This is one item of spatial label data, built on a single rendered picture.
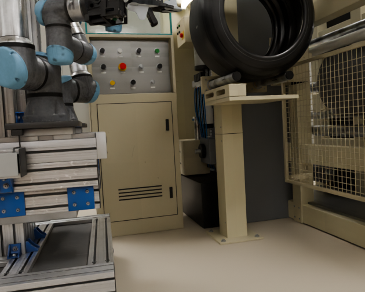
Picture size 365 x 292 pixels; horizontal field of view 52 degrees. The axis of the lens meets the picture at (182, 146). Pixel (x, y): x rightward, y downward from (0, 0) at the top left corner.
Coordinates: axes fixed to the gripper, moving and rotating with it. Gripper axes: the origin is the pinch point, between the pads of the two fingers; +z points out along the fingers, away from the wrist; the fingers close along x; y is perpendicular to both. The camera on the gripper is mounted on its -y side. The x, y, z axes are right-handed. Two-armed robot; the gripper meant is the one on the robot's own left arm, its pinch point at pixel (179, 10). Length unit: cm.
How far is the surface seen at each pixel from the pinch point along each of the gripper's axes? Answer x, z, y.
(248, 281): -28, 31, -119
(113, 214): 64, -19, -110
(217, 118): 35, 35, -47
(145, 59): 69, -4, -11
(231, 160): 29, 43, -71
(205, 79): 25.5, 23.6, -26.2
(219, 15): -12.5, 15.5, -3.9
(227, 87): -7.4, 23.8, -34.7
